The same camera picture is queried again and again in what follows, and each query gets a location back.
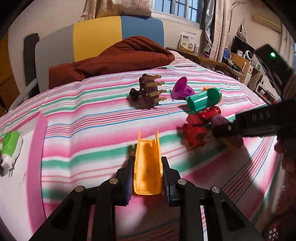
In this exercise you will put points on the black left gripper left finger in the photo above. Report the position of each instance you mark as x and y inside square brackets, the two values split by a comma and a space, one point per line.
[89, 209]

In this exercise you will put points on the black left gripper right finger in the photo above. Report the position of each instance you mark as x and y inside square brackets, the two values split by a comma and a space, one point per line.
[205, 211]

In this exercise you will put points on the teal plastic spool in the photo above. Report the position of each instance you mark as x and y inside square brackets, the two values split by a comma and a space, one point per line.
[205, 99]

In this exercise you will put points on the red metallic cylinder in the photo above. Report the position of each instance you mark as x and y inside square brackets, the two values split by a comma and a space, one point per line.
[208, 113]

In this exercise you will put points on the orange cube block piece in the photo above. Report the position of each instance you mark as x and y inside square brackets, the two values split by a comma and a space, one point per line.
[205, 88]

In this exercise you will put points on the red block piece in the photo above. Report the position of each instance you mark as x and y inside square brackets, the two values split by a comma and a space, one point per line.
[195, 131]

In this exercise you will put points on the orange plastic trough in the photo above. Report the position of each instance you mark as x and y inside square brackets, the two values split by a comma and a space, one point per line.
[148, 167]

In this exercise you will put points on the green white plug-in device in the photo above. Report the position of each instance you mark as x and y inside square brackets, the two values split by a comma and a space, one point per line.
[11, 145]

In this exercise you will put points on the purple oval case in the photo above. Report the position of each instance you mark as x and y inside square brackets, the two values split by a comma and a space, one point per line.
[226, 132]

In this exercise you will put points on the person right hand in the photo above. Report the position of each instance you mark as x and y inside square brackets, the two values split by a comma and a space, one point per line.
[287, 149]

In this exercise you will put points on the pink rimmed white tray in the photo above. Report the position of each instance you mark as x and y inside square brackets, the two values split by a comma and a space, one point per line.
[22, 210]

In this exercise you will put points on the wooden side desk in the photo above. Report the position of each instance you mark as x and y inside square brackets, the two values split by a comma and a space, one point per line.
[203, 61]

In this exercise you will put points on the striped pink bed cover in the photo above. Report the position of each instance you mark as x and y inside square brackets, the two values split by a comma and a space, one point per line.
[93, 127]

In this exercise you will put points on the purple plastic cup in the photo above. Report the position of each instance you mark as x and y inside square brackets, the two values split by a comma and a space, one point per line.
[181, 90]

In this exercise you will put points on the white product box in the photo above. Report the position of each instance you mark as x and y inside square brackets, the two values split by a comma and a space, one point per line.
[187, 41]

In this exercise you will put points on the brown knobbed massage brush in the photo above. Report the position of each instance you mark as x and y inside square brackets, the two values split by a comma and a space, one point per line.
[148, 90]

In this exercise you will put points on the dark red quilted jacket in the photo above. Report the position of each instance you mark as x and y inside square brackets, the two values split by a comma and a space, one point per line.
[131, 54]

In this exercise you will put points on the grey yellow blue headboard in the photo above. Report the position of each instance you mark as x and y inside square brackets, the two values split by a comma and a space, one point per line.
[81, 41]

